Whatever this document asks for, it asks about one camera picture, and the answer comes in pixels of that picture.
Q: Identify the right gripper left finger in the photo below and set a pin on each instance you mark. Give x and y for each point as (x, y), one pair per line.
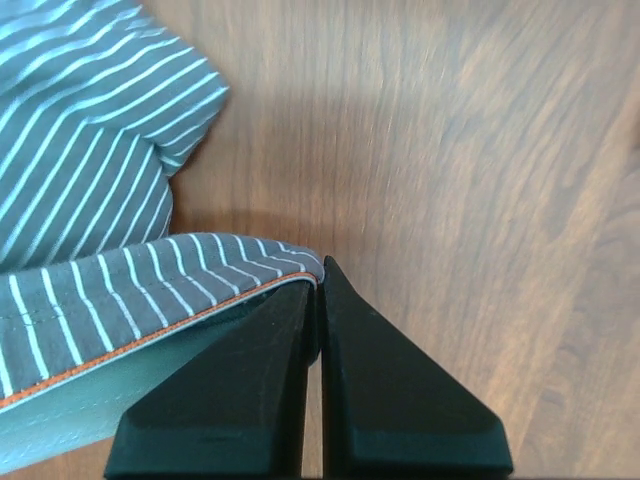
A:
(235, 411)

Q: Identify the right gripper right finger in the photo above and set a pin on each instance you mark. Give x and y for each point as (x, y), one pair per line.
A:
(389, 410)

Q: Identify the grey striped underwear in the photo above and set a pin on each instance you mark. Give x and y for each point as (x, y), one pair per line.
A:
(100, 106)

